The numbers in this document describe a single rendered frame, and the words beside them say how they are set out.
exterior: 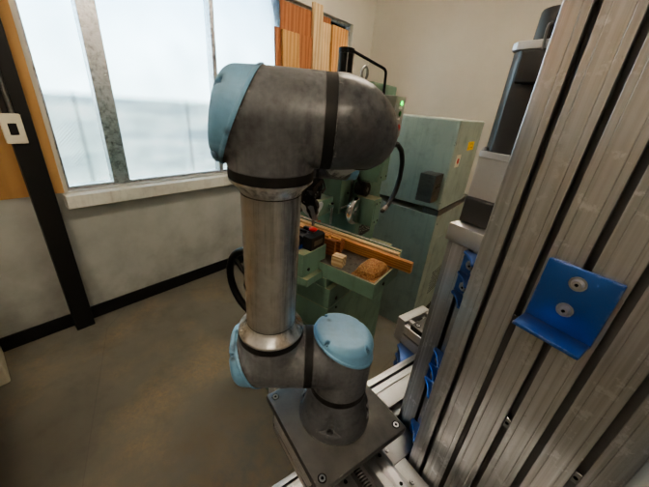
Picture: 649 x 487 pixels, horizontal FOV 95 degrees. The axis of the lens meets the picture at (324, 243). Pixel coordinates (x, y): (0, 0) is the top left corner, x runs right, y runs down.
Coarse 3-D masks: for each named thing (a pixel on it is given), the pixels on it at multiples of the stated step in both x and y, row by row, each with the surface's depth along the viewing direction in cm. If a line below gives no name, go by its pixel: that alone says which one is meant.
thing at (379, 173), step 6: (384, 162) 122; (372, 168) 123; (378, 168) 121; (384, 168) 124; (366, 174) 125; (372, 174) 123; (378, 174) 122; (384, 174) 126; (372, 180) 124; (378, 180) 123
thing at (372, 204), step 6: (366, 198) 126; (372, 198) 127; (378, 198) 127; (360, 204) 129; (366, 204) 127; (372, 204) 125; (378, 204) 128; (360, 210) 129; (366, 210) 128; (372, 210) 126; (378, 210) 130; (360, 216) 130; (366, 216) 129; (372, 216) 127; (378, 216) 132; (360, 222) 131; (366, 222) 130; (372, 222) 129
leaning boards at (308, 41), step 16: (288, 16) 229; (304, 16) 240; (320, 16) 247; (288, 32) 227; (304, 32) 244; (320, 32) 252; (336, 32) 264; (288, 48) 231; (304, 48) 246; (320, 48) 257; (336, 48) 270; (288, 64) 235; (304, 64) 251; (320, 64) 261; (336, 64) 275
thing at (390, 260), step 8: (304, 224) 131; (328, 232) 125; (344, 248) 121; (352, 248) 119; (360, 248) 116; (368, 248) 114; (368, 256) 115; (376, 256) 113; (384, 256) 111; (392, 256) 110; (392, 264) 110; (400, 264) 108; (408, 264) 106; (408, 272) 107
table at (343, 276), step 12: (348, 252) 118; (324, 264) 109; (348, 264) 110; (312, 276) 106; (324, 276) 110; (336, 276) 107; (348, 276) 104; (384, 276) 104; (348, 288) 106; (360, 288) 102; (372, 288) 99
